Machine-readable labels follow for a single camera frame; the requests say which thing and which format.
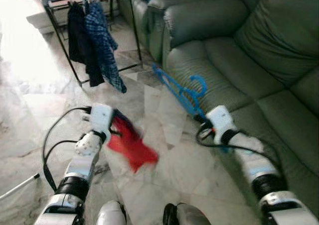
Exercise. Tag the red garment with dark trim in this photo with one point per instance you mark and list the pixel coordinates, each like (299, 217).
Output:
(132, 148)

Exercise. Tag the blue plastic hanger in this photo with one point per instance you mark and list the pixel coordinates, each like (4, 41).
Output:
(175, 89)

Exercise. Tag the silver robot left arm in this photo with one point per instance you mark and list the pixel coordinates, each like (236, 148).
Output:
(82, 165)

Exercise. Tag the silver robot left leg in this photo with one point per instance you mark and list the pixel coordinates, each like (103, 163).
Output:
(109, 215)

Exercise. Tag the silver robot leg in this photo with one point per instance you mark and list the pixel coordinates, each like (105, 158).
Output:
(109, 215)
(189, 216)

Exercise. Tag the silver robot right leg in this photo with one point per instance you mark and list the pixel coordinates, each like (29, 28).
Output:
(189, 216)

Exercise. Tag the blue plaid shirt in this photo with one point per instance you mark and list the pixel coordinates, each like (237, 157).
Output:
(102, 41)

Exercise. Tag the dark navy hanging garment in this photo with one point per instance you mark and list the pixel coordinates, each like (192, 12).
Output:
(79, 41)

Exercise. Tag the green leather sofa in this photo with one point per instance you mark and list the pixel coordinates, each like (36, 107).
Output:
(269, 51)

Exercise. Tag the black metal clothes rack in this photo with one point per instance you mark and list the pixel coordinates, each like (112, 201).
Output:
(134, 31)

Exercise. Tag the green leather armchair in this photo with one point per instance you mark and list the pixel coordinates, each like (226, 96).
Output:
(149, 21)

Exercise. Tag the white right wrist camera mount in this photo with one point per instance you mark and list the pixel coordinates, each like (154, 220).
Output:
(221, 119)

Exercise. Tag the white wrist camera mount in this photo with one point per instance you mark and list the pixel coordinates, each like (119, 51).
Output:
(221, 119)
(101, 118)

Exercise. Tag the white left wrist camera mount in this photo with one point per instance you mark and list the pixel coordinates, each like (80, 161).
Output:
(101, 118)

